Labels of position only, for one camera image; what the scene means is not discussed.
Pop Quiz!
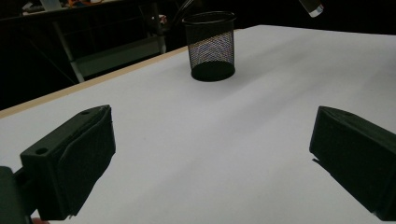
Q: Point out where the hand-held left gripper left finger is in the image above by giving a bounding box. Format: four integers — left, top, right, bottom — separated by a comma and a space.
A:
20, 104, 117, 221

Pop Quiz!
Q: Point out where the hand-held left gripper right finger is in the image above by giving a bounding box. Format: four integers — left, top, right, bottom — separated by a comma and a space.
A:
308, 105, 396, 222

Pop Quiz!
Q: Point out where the dark olive comb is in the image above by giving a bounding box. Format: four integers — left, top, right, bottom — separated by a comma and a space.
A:
298, 0, 325, 19

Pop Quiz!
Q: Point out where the black mesh pen holder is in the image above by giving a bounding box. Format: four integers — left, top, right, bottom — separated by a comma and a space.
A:
181, 10, 237, 83

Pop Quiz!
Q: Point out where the white metal stand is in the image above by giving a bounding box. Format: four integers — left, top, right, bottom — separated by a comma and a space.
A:
40, 0, 166, 84

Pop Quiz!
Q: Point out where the dark cluttered desk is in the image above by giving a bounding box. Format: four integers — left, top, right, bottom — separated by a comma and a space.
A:
0, 0, 163, 26

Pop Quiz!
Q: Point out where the orange item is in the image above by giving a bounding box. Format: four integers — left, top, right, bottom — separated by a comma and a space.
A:
65, 0, 104, 7

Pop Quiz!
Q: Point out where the black cable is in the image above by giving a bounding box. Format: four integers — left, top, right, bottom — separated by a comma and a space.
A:
172, 0, 196, 27

